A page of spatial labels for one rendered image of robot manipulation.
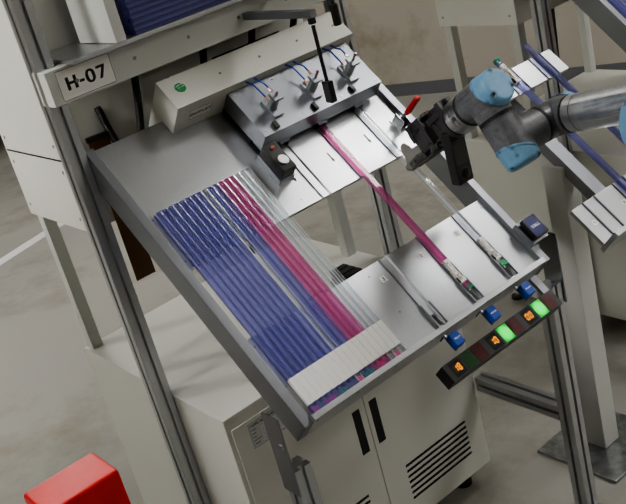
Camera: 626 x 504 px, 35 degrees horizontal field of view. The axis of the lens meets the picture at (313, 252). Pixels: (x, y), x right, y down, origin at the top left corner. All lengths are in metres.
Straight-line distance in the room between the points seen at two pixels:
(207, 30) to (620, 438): 1.53
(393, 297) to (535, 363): 1.27
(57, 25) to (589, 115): 1.07
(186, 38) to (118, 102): 0.22
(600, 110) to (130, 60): 0.91
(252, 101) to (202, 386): 0.64
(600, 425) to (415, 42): 3.84
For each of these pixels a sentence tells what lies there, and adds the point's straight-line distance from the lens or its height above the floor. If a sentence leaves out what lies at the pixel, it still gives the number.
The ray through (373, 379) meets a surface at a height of 0.73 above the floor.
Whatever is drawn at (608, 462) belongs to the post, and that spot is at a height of 0.01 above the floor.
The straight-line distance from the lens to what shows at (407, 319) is 1.98.
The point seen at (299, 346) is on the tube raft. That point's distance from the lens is 1.87.
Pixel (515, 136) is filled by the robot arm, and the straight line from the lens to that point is 1.93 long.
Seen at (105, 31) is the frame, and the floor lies 1.41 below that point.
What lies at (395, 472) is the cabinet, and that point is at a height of 0.23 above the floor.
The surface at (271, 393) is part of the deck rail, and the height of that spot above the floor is 0.77.
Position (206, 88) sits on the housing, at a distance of 2.10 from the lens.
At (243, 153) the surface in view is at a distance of 2.11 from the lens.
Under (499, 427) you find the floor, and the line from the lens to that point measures 2.94.
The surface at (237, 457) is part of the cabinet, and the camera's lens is 2.14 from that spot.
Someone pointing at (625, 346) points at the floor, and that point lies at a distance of 3.23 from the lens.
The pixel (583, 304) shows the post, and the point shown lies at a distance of 2.55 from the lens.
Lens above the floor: 1.68
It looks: 23 degrees down
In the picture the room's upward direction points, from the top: 15 degrees counter-clockwise
